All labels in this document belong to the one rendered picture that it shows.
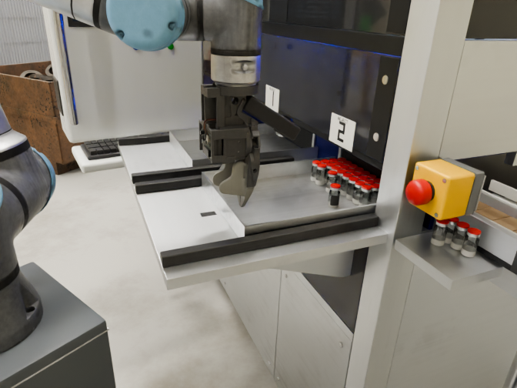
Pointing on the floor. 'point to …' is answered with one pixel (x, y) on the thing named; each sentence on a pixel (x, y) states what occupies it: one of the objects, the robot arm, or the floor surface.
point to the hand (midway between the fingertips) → (245, 199)
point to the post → (441, 52)
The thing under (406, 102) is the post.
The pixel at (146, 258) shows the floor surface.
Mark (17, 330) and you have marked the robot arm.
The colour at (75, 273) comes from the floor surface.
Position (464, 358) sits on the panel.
